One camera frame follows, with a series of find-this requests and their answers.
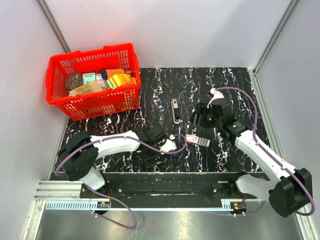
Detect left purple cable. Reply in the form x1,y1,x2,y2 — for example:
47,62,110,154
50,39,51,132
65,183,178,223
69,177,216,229
54,132,188,229

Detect brown round bread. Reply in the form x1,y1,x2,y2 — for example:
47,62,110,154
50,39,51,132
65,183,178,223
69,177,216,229
64,73,84,91

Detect red plastic shopping basket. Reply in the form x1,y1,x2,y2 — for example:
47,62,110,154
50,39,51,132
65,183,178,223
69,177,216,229
45,43,142,121

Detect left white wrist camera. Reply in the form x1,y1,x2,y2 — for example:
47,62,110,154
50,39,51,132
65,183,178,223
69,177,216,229
159,134,177,152

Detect yellow green juice carton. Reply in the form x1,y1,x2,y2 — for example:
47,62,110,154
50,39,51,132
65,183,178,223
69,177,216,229
105,73,132,89

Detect brown cardboard box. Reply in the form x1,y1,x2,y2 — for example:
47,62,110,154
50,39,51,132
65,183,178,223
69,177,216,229
69,81,102,97

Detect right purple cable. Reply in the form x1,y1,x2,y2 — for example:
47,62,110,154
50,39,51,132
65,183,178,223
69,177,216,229
214,86,316,217

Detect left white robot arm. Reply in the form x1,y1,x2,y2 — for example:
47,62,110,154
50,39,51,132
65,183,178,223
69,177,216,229
54,127,167,198

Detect orange cylindrical bottle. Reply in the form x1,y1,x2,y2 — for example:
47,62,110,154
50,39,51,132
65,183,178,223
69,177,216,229
101,68,125,80

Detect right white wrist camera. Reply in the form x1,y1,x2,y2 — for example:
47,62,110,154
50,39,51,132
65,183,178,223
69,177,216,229
207,88,224,108

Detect teal white small box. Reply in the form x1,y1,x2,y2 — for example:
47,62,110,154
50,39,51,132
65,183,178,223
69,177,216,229
82,72,96,85

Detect pink white small packet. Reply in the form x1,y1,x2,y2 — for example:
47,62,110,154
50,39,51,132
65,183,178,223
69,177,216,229
95,73,107,89

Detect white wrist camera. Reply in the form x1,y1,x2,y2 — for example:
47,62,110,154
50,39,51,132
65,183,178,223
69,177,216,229
159,134,177,152
207,88,224,108

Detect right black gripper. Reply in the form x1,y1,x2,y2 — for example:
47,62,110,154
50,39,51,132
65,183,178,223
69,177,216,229
188,102,222,129

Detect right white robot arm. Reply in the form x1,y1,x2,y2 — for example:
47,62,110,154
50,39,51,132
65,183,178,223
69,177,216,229
189,98,313,218

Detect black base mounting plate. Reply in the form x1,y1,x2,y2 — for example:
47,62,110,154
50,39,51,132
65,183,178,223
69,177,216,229
80,172,252,209

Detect purple cable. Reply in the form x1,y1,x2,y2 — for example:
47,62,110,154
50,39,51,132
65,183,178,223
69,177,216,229
54,132,188,229
214,86,316,217

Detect white red staple box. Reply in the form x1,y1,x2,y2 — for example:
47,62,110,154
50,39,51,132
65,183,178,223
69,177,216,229
185,134,210,147

